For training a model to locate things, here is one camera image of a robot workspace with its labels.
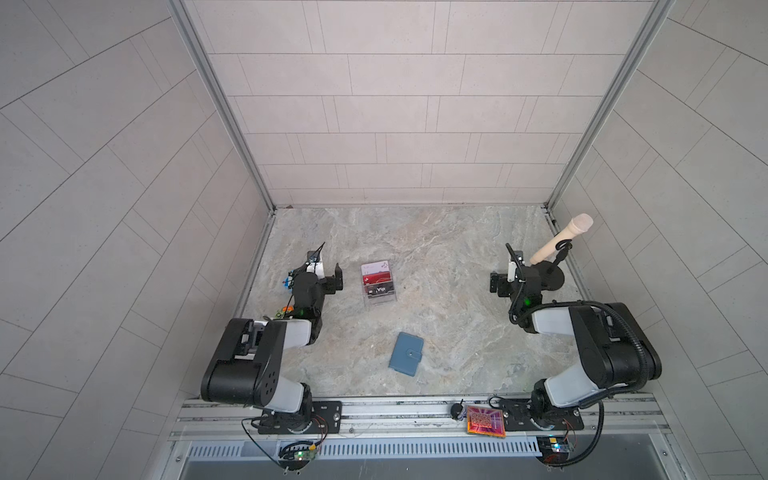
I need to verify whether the blue card holder wallet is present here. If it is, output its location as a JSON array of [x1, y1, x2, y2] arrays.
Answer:
[[388, 332, 424, 377]]

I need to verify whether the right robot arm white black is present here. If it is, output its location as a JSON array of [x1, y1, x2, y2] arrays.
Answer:
[[489, 261, 662, 432]]

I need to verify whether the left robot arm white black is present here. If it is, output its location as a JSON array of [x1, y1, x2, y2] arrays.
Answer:
[[200, 264, 344, 434]]

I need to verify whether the pink orange patterned card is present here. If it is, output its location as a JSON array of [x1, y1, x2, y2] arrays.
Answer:
[[466, 405, 506, 438]]

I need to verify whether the blue toy car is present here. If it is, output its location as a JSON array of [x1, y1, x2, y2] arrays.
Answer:
[[284, 272, 295, 290]]

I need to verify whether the green orange toy car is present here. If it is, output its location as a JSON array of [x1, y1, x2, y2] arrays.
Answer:
[[275, 306, 294, 319]]

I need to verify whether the beige microphone on stand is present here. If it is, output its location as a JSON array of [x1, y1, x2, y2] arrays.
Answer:
[[530, 213, 594, 291]]

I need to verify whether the small black knob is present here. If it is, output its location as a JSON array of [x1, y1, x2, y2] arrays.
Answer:
[[449, 400, 466, 421]]

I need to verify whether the right green circuit board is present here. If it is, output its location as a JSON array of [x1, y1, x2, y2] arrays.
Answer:
[[536, 436, 573, 465]]

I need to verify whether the green circuit board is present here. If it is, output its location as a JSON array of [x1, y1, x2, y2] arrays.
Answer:
[[536, 436, 573, 465], [278, 441, 319, 471]]

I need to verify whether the left green circuit board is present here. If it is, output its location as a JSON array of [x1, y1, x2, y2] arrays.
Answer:
[[278, 441, 319, 471]]

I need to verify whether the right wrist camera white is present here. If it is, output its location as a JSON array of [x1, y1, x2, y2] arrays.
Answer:
[[505, 243, 520, 283]]

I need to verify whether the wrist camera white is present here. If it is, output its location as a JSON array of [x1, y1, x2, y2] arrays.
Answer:
[[505, 243, 520, 283], [306, 251, 325, 280]]

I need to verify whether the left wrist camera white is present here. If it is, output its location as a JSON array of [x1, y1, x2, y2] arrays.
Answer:
[[306, 251, 325, 280]]

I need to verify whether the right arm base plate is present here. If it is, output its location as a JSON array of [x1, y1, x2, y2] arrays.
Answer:
[[489, 396, 584, 432]]

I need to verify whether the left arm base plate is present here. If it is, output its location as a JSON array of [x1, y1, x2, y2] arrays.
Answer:
[[256, 401, 343, 435]]

